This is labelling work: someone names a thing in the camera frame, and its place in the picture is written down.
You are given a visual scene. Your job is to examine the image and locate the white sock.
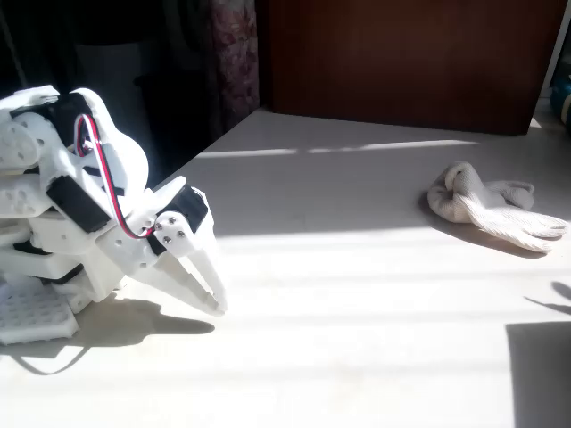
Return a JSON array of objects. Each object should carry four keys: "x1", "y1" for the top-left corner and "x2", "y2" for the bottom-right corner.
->
[{"x1": 426, "y1": 159, "x2": 570, "y2": 255}]

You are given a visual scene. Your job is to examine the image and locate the white perforated base plate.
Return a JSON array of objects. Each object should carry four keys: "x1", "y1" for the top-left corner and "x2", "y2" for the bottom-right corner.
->
[{"x1": 0, "y1": 276, "x2": 81, "y2": 347}]

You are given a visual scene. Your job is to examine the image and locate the teal round object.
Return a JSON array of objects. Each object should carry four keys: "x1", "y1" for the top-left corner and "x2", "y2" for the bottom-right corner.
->
[{"x1": 548, "y1": 70, "x2": 571, "y2": 118}]

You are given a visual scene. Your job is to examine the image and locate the white frame strip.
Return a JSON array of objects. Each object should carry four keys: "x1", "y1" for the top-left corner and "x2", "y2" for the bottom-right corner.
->
[{"x1": 534, "y1": 0, "x2": 571, "y2": 130}]

